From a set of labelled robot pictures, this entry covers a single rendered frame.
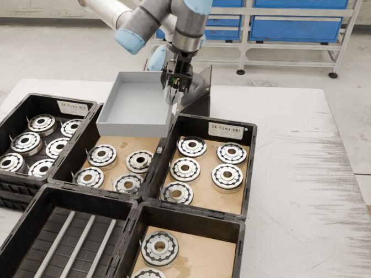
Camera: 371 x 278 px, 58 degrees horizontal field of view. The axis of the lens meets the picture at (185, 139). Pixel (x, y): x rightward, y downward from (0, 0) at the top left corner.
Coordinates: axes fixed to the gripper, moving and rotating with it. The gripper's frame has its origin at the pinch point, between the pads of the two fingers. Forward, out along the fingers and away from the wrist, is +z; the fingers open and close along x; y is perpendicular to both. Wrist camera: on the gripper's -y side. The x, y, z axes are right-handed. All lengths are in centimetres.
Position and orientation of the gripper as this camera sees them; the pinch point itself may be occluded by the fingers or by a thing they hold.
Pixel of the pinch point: (171, 99)
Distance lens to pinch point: 104.8
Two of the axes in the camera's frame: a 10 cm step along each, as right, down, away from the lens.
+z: -2.2, 7.0, 6.8
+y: -0.2, 6.9, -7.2
